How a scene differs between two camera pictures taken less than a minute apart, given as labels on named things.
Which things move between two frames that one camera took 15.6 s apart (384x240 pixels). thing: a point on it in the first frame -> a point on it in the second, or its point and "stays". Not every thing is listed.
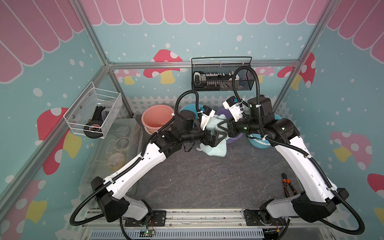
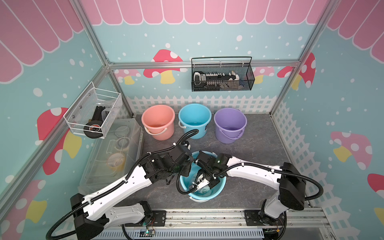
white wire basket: (90, 114) stays
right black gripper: (231, 129) -> (212, 184)
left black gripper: (213, 142) -> (185, 172)
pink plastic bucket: (154, 117) stays
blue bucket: (256, 140) -> (215, 190)
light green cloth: (220, 149) -> (206, 190)
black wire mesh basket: (216, 73) stays
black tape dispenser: (93, 129) stays
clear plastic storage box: (106, 156) stays
